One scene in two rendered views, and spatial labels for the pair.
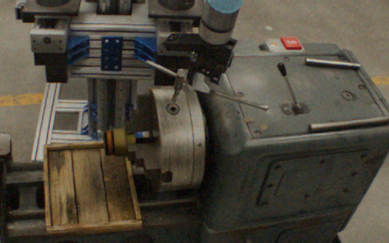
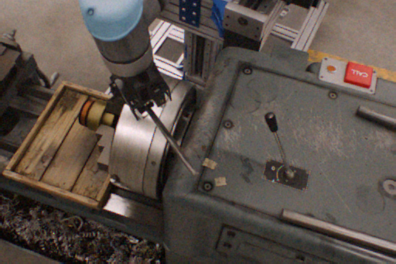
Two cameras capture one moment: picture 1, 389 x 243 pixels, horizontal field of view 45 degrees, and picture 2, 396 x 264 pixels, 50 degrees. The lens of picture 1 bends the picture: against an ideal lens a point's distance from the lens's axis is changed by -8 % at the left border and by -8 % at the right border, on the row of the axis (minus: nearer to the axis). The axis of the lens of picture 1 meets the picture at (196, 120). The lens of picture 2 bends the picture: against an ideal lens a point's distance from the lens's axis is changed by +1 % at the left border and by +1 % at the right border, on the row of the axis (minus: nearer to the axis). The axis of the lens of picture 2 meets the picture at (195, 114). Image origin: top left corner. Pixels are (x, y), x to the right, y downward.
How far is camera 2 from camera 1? 0.77 m
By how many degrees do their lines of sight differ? 26
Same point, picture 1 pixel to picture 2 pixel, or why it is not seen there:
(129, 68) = (207, 27)
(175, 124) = (134, 130)
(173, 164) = (121, 170)
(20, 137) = not seen: hidden behind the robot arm
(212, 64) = (127, 94)
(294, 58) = (346, 99)
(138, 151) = (105, 137)
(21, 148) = not seen: hidden behind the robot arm
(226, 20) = (108, 49)
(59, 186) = (51, 130)
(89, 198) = (70, 154)
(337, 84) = (386, 163)
